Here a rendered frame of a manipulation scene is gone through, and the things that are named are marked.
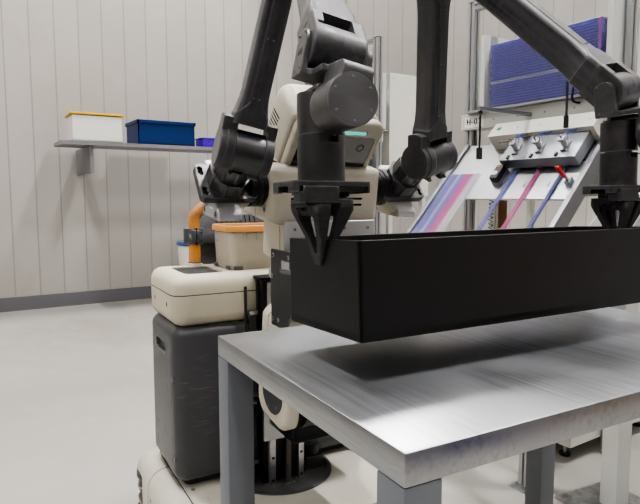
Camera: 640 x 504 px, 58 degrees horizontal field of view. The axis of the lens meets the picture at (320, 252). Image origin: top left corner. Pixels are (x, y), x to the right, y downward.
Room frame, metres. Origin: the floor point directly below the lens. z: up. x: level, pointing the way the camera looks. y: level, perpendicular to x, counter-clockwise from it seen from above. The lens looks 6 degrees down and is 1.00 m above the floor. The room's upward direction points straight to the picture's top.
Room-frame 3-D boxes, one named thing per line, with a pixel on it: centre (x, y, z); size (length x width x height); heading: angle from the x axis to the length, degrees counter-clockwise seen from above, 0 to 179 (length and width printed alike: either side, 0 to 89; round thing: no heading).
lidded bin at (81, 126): (4.96, 1.89, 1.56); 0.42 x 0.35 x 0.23; 123
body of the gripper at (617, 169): (0.98, -0.50, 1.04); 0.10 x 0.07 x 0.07; 119
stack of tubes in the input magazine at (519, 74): (2.45, -0.94, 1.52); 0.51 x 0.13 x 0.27; 33
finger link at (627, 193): (0.97, -0.49, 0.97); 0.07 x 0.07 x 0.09; 29
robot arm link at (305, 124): (0.70, 0.00, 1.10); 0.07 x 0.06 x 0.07; 20
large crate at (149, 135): (5.26, 1.42, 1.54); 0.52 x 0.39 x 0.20; 123
